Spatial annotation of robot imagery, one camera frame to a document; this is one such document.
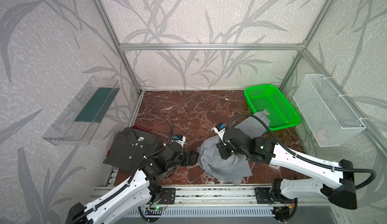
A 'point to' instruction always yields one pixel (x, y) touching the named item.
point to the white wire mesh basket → (331, 120)
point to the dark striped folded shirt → (129, 147)
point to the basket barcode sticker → (266, 112)
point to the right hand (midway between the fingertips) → (216, 141)
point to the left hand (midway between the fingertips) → (194, 151)
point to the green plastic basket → (268, 98)
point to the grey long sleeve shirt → (236, 168)
